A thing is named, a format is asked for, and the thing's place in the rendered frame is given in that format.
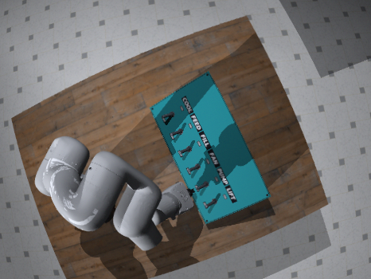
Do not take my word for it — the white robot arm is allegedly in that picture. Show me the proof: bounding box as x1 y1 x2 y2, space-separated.
35 136 180 250

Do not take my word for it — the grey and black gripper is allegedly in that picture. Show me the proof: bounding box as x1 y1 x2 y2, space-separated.
162 182 195 216

